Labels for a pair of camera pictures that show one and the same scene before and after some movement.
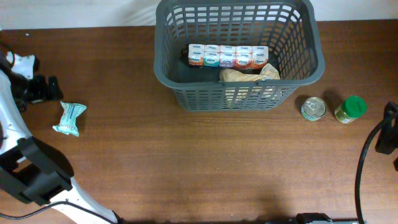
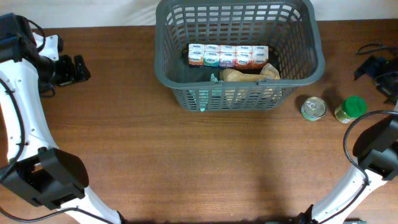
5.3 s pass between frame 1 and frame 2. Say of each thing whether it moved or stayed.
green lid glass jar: stayed
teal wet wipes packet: moved
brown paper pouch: stayed
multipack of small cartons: stayed
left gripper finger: moved
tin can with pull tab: stayed
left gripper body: moved
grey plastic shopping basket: stayed
